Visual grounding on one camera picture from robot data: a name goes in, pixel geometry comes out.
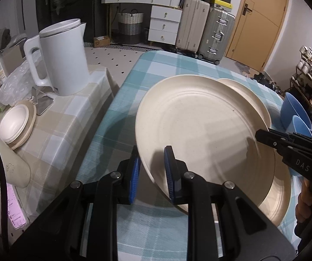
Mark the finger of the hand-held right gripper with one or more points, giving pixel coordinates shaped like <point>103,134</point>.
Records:
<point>305,138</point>
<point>270,140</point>

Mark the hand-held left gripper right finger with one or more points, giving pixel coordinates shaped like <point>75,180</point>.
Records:
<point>169,172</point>

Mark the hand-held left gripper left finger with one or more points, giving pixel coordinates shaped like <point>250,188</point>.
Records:
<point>134,175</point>

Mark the medium blue bowl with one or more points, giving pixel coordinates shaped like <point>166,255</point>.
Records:
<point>298,127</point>

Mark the large blue bowl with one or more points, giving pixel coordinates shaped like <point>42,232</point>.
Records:
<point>294,108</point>

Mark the large cream plate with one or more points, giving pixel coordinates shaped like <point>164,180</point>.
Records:
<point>279,195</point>
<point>243,95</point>
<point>199,130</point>

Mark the stack of small cream plates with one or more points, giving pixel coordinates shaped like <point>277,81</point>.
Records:
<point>31,125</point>

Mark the wooden shoe rack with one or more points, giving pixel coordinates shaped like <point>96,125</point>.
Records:
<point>294,87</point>

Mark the pile of sneakers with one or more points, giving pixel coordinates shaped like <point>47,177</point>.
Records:
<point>264,80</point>

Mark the teal plaid tablecloth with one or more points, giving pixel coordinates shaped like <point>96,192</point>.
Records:
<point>123,114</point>

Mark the grey floor cloth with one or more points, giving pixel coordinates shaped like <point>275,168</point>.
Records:
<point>241,67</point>

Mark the beige plaid tablecloth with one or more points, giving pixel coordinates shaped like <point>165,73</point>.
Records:
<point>63,130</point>

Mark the metal phone stand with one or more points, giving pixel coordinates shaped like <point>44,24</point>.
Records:
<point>43,104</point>

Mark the silver suitcase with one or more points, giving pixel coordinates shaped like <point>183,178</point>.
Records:
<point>215,35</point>

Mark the patterned grey rug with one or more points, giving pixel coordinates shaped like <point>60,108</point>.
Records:
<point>109,59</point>

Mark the wooden door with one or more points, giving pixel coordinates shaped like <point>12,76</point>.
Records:
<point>262,19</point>

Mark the cream thermos bottle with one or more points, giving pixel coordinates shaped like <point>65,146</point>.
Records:
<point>12,168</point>

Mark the pink paper sheet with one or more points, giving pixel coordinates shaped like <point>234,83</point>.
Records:
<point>14,209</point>

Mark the small white bowl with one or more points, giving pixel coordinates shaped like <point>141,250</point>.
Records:
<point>13,122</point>

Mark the white electric kettle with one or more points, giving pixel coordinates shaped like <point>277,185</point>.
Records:
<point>63,59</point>

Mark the beige suitcase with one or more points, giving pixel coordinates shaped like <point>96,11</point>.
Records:
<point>191,27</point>

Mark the small cardboard box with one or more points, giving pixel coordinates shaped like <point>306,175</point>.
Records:
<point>101,41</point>

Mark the black yellow shoe box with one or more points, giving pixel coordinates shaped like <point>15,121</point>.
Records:
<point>221,2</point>

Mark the woven laundry basket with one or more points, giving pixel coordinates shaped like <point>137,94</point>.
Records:
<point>130,27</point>

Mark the white drawer cabinet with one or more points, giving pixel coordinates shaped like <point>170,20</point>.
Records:
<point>164,24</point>

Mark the clear plastic bag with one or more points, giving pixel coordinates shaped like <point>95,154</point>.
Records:
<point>14,84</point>

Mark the dark refrigerator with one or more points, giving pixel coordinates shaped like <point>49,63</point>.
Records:
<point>63,0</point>

